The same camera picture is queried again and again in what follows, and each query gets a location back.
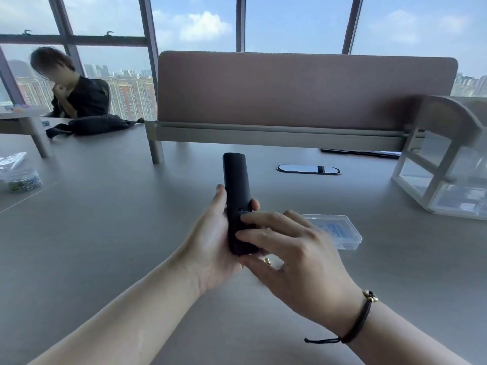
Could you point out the white desk organizer shelf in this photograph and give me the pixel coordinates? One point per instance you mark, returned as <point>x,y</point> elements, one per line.
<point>441,121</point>

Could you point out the person's left thumb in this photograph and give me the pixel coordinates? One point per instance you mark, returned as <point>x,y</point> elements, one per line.
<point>217,209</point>

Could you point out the grey desk riser shelf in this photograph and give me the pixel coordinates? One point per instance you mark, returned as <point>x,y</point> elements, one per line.
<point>26,123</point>

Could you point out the person's left forearm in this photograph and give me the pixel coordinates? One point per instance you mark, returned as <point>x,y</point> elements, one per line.
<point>125,319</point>

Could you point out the grey metal divider rail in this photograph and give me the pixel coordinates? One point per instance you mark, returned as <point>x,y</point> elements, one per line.
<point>266,134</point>

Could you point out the person's left hand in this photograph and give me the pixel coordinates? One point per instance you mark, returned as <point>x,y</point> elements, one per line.
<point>205,254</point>

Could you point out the clear plastic box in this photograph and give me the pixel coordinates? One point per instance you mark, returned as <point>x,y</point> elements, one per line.
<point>344,231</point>

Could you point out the person's right middle finger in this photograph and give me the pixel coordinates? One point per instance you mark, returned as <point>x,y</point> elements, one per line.
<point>268,219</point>

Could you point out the brown desk divider panel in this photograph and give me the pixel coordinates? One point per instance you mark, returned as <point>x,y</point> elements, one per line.
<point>304,89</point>

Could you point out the clear plastic bag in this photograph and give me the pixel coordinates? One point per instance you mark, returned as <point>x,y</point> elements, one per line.
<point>10,161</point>

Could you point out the black fabric bag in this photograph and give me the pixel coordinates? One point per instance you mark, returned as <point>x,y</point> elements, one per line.
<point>99,124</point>

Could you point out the clear jar of beads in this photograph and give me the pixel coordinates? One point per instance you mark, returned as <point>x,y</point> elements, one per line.
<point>23,182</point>

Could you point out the black remote control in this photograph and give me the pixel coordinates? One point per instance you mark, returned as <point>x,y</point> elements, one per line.
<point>236,182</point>

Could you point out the person's right thumb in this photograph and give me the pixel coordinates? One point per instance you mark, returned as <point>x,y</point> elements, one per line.
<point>262,271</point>

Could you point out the person's right hand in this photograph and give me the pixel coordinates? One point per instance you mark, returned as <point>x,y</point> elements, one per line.
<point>312,273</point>

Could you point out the person's right forearm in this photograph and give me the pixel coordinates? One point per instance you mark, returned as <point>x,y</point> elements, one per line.
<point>395,338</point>

